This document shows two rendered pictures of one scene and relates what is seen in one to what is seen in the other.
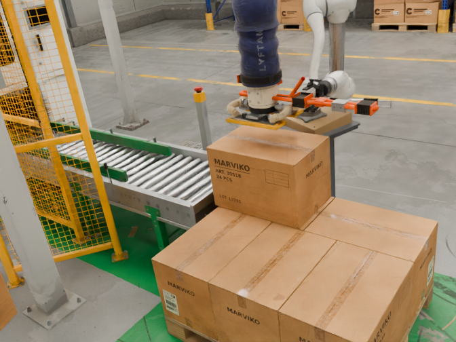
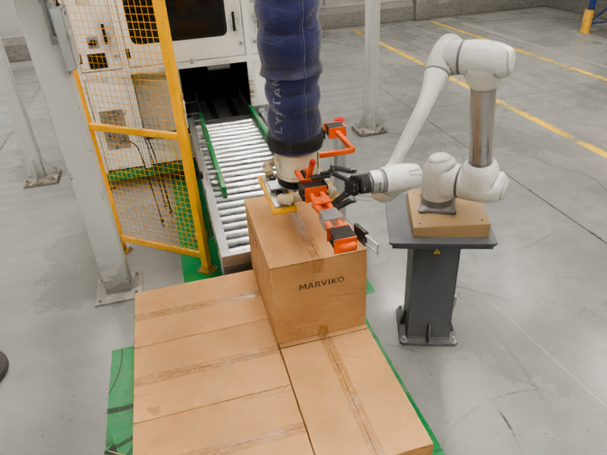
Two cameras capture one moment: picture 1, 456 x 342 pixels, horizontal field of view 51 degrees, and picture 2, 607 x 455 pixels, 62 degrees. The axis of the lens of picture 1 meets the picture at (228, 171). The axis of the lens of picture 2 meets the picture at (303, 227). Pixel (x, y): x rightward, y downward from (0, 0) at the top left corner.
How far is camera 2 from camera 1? 1.70 m
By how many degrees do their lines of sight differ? 32
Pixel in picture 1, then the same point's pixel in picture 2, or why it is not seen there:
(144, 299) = not seen: hidden behind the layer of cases
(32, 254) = (95, 235)
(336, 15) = (472, 78)
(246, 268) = (177, 356)
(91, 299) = not seen: hidden behind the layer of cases
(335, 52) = (472, 132)
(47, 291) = (108, 273)
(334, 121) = (452, 226)
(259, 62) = (275, 121)
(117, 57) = (369, 50)
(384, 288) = not seen: outside the picture
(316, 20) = (429, 78)
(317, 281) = (205, 419)
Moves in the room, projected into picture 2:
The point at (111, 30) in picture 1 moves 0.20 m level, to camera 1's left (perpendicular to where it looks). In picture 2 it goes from (370, 17) to (352, 15)
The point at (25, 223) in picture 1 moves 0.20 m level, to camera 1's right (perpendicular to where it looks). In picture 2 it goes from (90, 204) to (111, 212)
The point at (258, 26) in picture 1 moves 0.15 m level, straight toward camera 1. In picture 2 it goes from (272, 72) to (241, 83)
